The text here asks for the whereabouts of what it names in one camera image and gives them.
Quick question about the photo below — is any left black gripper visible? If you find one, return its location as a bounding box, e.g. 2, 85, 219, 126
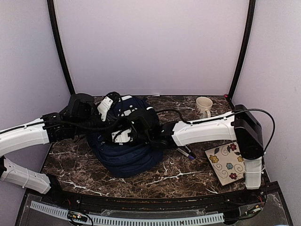
72, 109, 122, 139

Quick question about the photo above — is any navy blue student backpack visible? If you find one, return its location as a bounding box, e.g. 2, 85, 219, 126
86, 95, 163, 178

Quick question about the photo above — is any purple-capped white marker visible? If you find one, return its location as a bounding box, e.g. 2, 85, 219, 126
176, 145, 196, 160

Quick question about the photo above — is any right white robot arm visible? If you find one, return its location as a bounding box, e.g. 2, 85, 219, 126
126, 105, 265, 204

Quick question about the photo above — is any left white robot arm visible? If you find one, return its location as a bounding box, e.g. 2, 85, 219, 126
0, 92, 122, 205

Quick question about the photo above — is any cream floral ceramic mug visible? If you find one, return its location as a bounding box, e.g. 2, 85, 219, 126
196, 97, 213, 119

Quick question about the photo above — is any square floral ceramic plate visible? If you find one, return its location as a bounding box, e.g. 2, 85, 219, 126
205, 142, 245, 186

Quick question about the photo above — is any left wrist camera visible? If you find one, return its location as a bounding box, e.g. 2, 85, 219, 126
96, 94, 119, 122

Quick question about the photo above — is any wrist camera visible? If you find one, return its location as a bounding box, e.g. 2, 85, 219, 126
111, 129, 133, 145
96, 94, 119, 122

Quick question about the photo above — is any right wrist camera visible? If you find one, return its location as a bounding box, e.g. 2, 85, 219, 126
111, 129, 133, 145

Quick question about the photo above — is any left black frame post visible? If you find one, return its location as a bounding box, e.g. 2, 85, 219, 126
47, 0, 75, 95

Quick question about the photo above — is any black frame post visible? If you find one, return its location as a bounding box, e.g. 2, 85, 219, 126
227, 0, 256, 103
47, 0, 75, 95

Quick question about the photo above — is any grey slotted cable duct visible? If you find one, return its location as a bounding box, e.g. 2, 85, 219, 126
30, 201, 224, 226

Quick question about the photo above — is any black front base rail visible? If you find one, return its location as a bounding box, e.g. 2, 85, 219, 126
15, 179, 293, 226

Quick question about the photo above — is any right black frame post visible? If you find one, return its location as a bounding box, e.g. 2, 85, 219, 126
227, 0, 256, 103

